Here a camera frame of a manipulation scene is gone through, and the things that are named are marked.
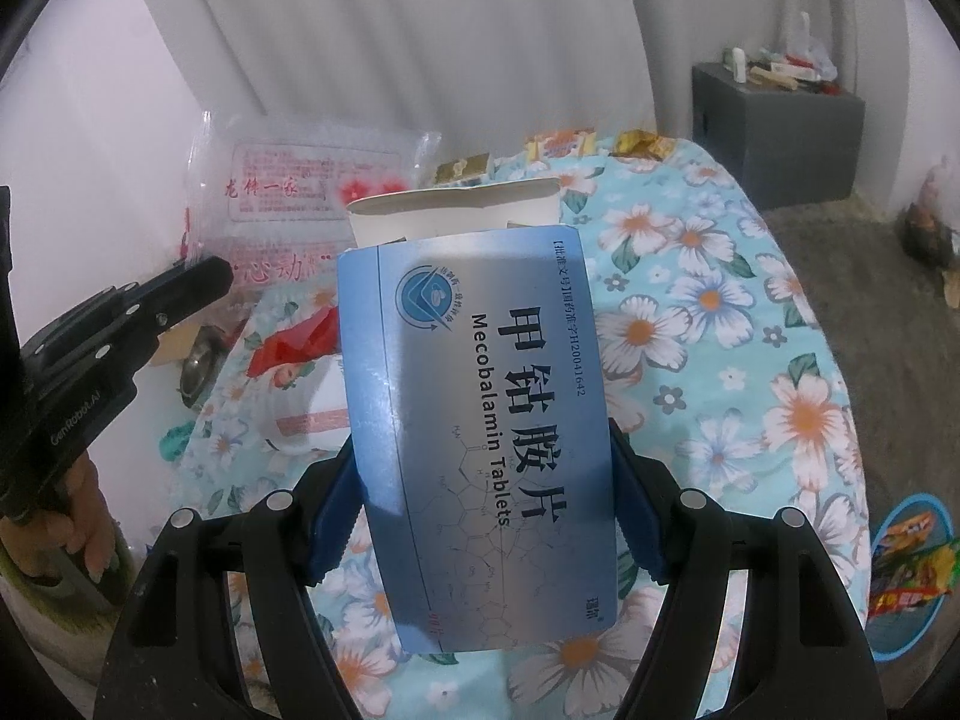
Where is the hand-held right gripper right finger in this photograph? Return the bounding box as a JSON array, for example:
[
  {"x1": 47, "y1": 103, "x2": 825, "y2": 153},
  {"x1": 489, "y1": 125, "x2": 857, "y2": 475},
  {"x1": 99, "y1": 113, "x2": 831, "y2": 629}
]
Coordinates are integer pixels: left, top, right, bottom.
[{"x1": 607, "y1": 417, "x2": 890, "y2": 720}]

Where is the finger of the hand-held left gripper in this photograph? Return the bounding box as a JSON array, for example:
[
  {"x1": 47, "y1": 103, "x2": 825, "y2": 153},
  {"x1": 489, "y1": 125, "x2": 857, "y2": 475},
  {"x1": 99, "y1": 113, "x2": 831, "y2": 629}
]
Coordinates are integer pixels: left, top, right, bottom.
[{"x1": 43, "y1": 255, "x2": 236, "y2": 400}]

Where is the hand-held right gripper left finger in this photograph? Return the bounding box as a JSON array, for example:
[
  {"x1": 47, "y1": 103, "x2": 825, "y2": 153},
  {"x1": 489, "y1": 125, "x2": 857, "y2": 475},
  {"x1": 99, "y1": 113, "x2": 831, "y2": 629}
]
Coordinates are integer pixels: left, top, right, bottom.
[{"x1": 94, "y1": 435, "x2": 362, "y2": 720}]

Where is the blue medicine box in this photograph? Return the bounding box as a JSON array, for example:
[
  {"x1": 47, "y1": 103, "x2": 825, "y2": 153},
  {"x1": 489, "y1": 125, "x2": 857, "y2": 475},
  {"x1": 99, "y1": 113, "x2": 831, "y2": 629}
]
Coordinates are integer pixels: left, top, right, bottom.
[{"x1": 336, "y1": 178, "x2": 621, "y2": 655}]

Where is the orange snack packet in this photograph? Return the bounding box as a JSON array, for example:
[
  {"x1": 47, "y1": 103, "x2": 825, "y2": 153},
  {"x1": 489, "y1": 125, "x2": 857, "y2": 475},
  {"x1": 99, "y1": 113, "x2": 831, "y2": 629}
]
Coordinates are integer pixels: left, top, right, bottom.
[{"x1": 874, "y1": 510, "x2": 938, "y2": 554}]

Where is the blue plastic waste basket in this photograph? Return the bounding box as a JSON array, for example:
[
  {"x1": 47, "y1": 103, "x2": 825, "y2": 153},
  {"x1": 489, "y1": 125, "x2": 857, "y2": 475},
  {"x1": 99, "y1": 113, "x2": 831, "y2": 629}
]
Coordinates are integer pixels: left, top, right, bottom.
[{"x1": 865, "y1": 492, "x2": 960, "y2": 666}]

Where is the person's left hand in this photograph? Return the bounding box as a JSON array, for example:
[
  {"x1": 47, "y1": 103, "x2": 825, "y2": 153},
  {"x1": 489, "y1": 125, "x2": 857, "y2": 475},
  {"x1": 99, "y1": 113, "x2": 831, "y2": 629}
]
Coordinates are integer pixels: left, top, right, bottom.
[{"x1": 0, "y1": 456, "x2": 122, "y2": 602}]

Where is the round metal can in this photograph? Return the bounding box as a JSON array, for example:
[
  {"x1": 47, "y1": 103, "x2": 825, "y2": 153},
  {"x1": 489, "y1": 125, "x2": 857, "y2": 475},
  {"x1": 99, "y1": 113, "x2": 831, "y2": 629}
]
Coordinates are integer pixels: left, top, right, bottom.
[{"x1": 182, "y1": 325, "x2": 227, "y2": 400}]

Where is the red wrapper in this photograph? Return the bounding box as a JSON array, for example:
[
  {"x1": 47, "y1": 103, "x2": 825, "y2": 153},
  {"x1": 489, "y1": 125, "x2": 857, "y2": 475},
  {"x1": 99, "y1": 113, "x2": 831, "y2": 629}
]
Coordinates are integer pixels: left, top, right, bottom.
[{"x1": 246, "y1": 304, "x2": 344, "y2": 385}]

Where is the clear red-print plastic package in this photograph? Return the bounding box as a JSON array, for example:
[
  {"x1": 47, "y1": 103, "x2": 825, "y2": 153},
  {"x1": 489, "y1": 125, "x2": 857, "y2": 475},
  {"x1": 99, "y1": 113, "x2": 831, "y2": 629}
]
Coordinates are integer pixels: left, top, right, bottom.
[{"x1": 178, "y1": 109, "x2": 445, "y2": 295}]

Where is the green white fleece garment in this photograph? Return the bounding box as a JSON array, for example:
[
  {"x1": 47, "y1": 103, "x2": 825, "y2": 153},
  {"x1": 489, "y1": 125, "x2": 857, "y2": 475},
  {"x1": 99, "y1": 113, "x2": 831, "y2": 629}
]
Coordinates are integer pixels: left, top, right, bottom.
[{"x1": 0, "y1": 540, "x2": 143, "y2": 691}]

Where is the floral blue blanket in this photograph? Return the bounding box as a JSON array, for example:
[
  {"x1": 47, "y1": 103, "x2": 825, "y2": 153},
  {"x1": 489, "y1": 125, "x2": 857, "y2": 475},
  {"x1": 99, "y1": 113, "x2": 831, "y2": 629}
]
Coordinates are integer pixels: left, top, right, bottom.
[{"x1": 169, "y1": 135, "x2": 871, "y2": 720}]

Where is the red snack packet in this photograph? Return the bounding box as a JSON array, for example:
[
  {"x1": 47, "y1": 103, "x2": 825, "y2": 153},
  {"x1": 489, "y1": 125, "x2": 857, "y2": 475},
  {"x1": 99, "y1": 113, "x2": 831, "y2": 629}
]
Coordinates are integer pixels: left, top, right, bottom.
[{"x1": 872, "y1": 568, "x2": 955, "y2": 614}]

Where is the white curtain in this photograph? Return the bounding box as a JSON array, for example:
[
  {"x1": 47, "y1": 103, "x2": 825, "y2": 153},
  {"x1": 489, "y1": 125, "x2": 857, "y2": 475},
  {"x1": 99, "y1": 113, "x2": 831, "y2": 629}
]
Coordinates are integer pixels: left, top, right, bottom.
[{"x1": 126, "y1": 0, "x2": 910, "y2": 166}]

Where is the black bag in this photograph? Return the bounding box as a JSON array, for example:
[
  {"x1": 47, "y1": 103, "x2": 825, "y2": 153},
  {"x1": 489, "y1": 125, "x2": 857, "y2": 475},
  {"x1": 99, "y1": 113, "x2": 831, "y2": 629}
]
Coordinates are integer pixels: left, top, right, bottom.
[{"x1": 898, "y1": 201, "x2": 959, "y2": 269}]

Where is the grey cabinet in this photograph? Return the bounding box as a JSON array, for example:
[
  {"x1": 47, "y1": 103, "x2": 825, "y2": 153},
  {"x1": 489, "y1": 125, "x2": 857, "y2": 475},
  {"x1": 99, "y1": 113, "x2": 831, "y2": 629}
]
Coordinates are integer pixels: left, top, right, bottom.
[{"x1": 690, "y1": 61, "x2": 866, "y2": 211}]

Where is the clear plastic bag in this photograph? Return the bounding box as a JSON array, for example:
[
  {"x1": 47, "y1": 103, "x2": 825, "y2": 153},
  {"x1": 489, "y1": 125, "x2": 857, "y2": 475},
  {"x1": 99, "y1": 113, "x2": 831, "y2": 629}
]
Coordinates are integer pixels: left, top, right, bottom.
[{"x1": 778, "y1": 11, "x2": 839, "y2": 81}]

